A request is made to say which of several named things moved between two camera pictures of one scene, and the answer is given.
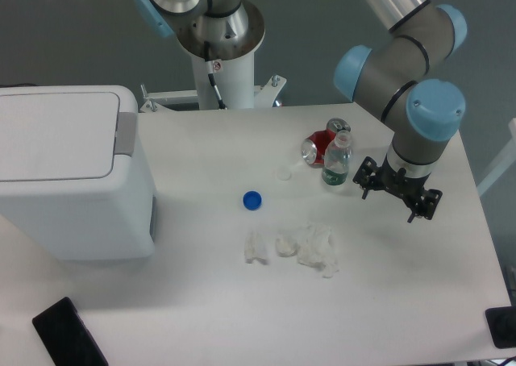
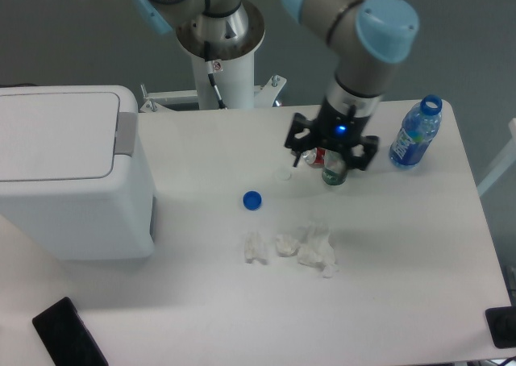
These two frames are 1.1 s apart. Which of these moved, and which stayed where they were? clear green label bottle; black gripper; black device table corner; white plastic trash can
Moved: black gripper
Stayed: black device table corner; clear green label bottle; white plastic trash can
